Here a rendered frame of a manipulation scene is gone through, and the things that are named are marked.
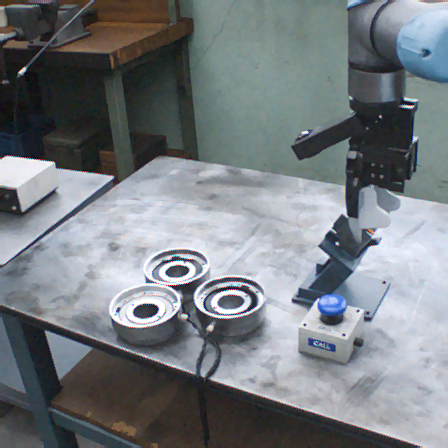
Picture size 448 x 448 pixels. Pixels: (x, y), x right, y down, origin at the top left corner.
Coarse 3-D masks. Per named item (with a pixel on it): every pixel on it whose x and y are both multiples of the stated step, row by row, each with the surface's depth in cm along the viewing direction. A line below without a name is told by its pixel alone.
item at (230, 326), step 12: (228, 276) 99; (240, 276) 98; (204, 288) 97; (216, 288) 98; (252, 288) 97; (264, 288) 95; (216, 300) 95; (228, 300) 97; (240, 300) 96; (264, 300) 93; (204, 312) 91; (228, 312) 93; (252, 312) 91; (264, 312) 93; (204, 324) 92; (216, 324) 91; (228, 324) 90; (240, 324) 90; (252, 324) 91; (228, 336) 92
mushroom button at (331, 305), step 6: (330, 294) 87; (324, 300) 86; (330, 300) 86; (336, 300) 86; (342, 300) 86; (318, 306) 86; (324, 306) 85; (330, 306) 85; (336, 306) 85; (342, 306) 85; (324, 312) 85; (330, 312) 84; (336, 312) 84; (342, 312) 85; (330, 318) 86
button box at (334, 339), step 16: (304, 320) 87; (320, 320) 87; (336, 320) 86; (352, 320) 86; (304, 336) 86; (320, 336) 85; (336, 336) 84; (352, 336) 85; (304, 352) 88; (320, 352) 86; (336, 352) 85
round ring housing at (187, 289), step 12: (168, 252) 106; (180, 252) 107; (192, 252) 106; (156, 264) 105; (168, 264) 105; (180, 264) 105; (168, 276) 105; (180, 276) 106; (204, 276) 100; (180, 288) 98; (192, 288) 99
